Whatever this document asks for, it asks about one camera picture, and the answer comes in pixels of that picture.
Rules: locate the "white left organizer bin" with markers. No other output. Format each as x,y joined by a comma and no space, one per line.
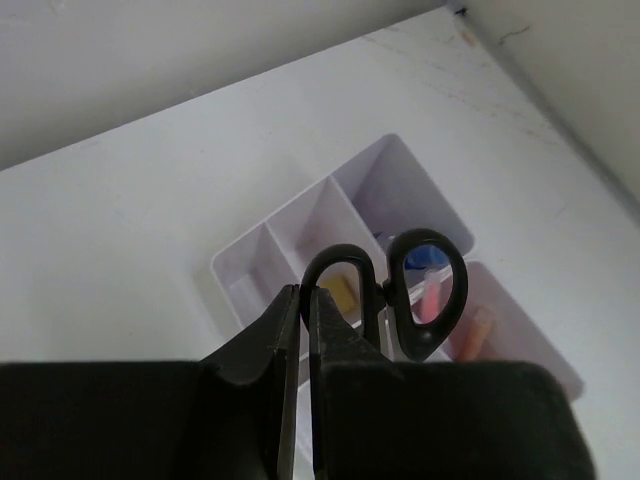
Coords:
383,191

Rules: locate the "clear glue bottle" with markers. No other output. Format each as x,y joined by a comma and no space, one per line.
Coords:
422,257

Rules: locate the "red highlighter pen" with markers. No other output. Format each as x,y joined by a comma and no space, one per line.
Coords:
430,302

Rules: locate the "yellow eraser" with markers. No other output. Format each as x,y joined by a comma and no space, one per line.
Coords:
341,292

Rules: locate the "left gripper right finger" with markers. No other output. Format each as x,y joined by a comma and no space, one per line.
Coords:
373,418

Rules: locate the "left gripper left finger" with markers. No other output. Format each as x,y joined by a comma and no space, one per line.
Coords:
230,415

